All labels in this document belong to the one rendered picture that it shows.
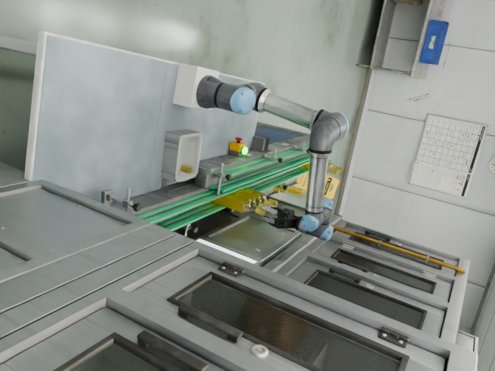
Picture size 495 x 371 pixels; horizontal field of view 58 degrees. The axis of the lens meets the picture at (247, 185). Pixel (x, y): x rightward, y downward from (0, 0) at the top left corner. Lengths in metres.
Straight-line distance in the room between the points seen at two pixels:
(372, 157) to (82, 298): 7.35
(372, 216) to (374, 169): 0.85
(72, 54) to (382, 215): 7.10
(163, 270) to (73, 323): 0.27
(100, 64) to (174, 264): 0.87
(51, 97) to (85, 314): 0.87
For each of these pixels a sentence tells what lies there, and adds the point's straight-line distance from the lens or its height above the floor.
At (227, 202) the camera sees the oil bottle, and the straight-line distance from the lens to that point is 2.29.
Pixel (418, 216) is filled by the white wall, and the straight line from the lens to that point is 8.15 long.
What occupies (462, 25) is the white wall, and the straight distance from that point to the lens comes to 7.88.
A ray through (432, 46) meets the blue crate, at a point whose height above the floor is 1.01.
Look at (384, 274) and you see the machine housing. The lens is 2.29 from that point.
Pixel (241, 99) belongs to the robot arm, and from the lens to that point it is 1.97.
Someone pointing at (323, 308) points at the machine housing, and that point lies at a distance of 1.11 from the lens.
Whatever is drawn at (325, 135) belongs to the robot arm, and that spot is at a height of 1.46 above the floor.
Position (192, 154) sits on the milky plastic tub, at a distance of 2.22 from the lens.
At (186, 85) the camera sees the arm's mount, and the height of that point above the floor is 0.81.
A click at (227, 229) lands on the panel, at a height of 1.02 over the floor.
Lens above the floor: 2.02
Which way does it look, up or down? 25 degrees down
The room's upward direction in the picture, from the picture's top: 108 degrees clockwise
